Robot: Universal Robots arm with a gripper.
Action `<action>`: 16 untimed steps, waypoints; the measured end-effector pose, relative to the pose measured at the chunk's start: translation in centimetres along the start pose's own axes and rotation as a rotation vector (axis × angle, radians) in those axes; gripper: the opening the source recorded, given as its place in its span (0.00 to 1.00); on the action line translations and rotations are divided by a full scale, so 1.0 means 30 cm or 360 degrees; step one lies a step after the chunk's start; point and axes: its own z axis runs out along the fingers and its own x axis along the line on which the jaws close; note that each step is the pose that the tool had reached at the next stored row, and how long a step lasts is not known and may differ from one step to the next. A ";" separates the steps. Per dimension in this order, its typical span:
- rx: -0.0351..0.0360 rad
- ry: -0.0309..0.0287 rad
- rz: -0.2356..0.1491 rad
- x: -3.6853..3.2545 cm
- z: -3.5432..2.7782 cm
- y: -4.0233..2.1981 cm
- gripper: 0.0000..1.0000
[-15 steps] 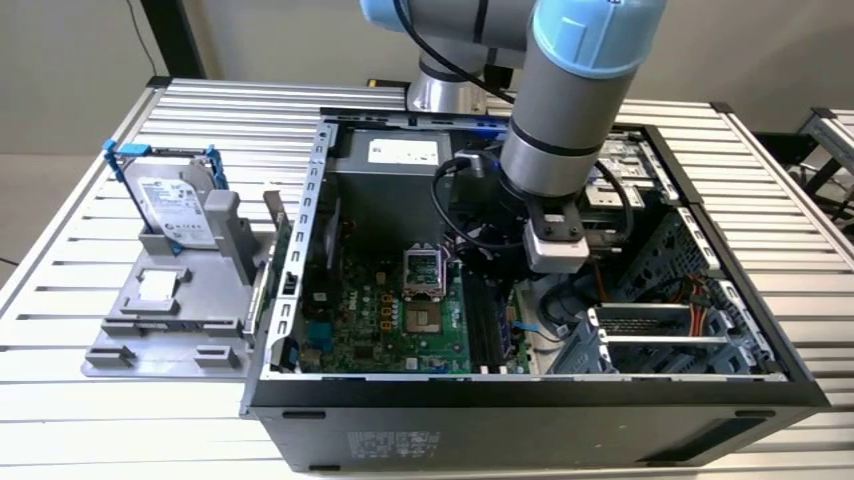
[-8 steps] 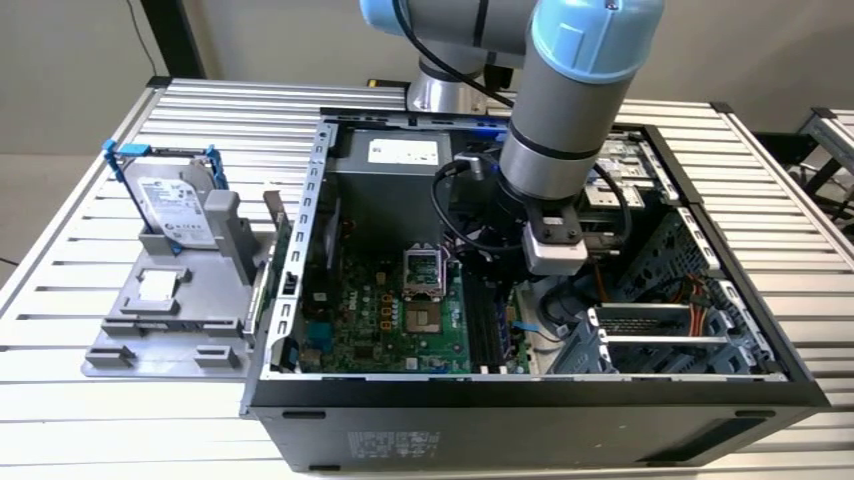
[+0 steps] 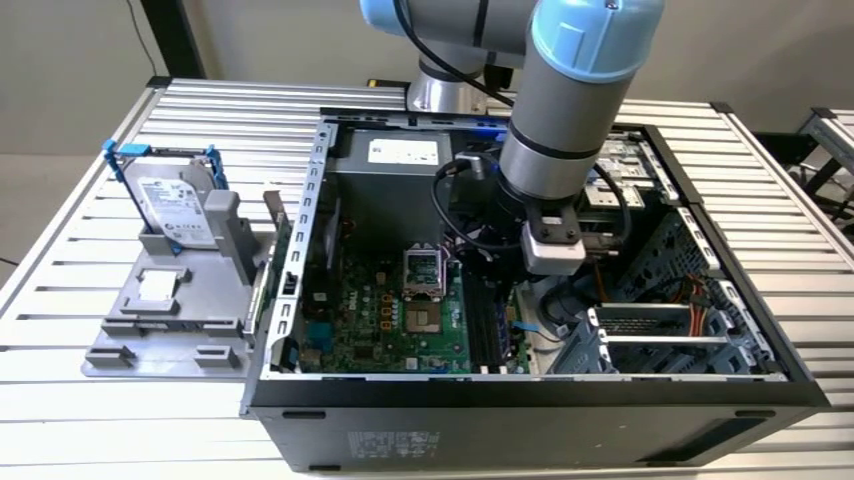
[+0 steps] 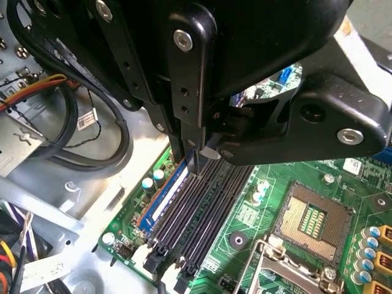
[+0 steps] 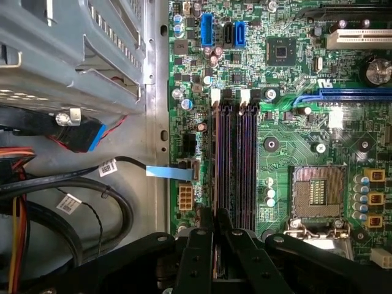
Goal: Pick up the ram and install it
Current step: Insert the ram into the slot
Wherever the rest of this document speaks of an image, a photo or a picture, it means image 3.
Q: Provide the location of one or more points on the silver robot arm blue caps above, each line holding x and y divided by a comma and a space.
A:
567, 125

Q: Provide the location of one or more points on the black RAM slot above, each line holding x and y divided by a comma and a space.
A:
482, 330
474, 330
489, 345

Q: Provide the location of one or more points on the CPU socket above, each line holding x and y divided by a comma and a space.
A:
423, 315

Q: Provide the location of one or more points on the grey power supply unit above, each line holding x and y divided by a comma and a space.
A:
387, 200

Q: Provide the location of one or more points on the green motherboard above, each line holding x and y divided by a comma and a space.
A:
360, 325

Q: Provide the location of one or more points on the blue port connector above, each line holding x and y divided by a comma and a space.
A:
319, 336

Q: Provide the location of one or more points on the grey metal disk bay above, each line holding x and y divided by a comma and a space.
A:
667, 338

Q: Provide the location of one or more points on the black PC case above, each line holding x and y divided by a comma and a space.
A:
534, 425

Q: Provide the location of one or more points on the green graphics card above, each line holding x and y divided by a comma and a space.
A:
280, 225

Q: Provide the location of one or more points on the yellow black plug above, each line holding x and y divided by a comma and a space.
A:
380, 83

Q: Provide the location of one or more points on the grey parts rack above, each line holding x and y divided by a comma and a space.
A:
194, 300

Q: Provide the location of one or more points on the hard disk in blue carrier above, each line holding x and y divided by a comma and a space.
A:
170, 205

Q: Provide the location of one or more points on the silver CPU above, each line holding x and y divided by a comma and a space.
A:
158, 288

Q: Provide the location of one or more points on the metal slat side table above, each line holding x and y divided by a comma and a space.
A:
827, 125

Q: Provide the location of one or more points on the black upright post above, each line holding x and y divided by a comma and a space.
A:
176, 40

